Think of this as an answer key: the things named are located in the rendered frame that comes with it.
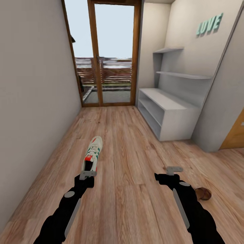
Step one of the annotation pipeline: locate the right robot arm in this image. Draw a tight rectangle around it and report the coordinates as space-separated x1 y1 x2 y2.
155 166 225 244

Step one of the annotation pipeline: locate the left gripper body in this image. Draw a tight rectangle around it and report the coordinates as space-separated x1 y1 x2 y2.
75 176 94 190

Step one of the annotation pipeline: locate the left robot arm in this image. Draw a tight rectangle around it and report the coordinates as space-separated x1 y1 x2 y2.
33 171 97 244

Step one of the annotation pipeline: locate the sandal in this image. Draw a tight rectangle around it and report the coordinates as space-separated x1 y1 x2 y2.
195 187 211 201

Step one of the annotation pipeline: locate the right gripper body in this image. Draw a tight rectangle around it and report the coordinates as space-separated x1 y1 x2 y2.
159 174 180 188

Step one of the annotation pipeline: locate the gym shoe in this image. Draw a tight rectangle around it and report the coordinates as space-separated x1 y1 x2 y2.
82 136 103 171

